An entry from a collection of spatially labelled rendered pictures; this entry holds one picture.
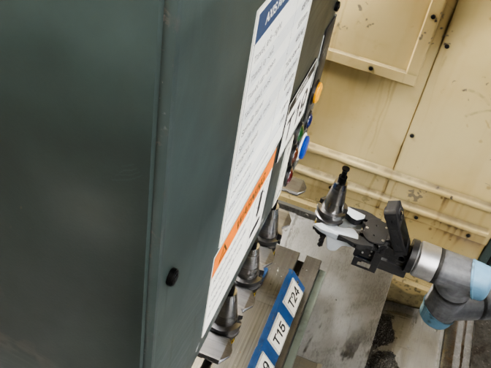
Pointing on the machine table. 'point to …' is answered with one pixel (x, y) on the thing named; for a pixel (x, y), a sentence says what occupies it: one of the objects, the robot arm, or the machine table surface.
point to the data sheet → (264, 97)
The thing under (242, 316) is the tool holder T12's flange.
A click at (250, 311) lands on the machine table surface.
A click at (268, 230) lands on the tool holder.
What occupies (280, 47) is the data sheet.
